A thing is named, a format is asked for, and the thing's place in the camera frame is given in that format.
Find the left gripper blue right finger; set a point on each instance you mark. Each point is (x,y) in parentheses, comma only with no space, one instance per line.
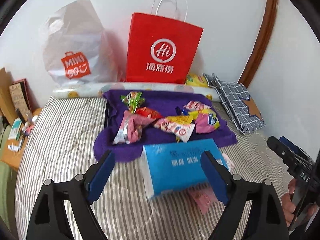
(218,176)

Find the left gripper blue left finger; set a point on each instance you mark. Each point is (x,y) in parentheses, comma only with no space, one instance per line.
(97,176)

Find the yellow pink sweet potato snack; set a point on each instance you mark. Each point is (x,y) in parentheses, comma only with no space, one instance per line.
(206,121)

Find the right hand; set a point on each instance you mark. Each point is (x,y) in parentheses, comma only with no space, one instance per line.
(287,204)

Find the pale pink snack packet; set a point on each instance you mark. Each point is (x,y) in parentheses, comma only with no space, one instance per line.
(204,198)

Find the pink silver snack bag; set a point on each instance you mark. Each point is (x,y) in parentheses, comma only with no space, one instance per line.
(131,128)

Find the blue tissue pack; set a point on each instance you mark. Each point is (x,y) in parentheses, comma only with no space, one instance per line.
(175,166)

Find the white red round-logo snack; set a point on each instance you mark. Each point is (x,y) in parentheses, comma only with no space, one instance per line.
(181,126)

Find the purple towel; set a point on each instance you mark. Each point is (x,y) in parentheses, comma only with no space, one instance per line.
(165,103)

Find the red orange snack packet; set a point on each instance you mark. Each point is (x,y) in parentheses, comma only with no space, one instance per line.
(148,113)

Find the dark blue snack packet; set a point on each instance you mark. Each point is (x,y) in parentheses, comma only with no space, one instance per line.
(181,111)

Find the green snack packet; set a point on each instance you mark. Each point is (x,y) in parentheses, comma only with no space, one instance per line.
(133,100)

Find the red white snack packet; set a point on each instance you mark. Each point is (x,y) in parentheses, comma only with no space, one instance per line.
(195,106)

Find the white printed paper roll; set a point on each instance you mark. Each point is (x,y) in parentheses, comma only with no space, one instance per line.
(95,90)

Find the grey checked star cushion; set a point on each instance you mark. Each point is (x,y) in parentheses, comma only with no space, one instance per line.
(238,104)

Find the wooden bedside table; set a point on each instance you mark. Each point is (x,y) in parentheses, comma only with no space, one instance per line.
(14,147)

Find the yellow lemon tea pack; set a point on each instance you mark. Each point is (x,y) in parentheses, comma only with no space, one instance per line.
(196,80)

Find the white Miniso plastic bag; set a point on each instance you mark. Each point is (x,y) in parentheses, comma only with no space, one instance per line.
(76,48)

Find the red paper shopping bag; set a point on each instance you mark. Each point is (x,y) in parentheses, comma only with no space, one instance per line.
(160,49)

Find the wooden door frame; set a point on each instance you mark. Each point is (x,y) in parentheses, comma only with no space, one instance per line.
(261,43)

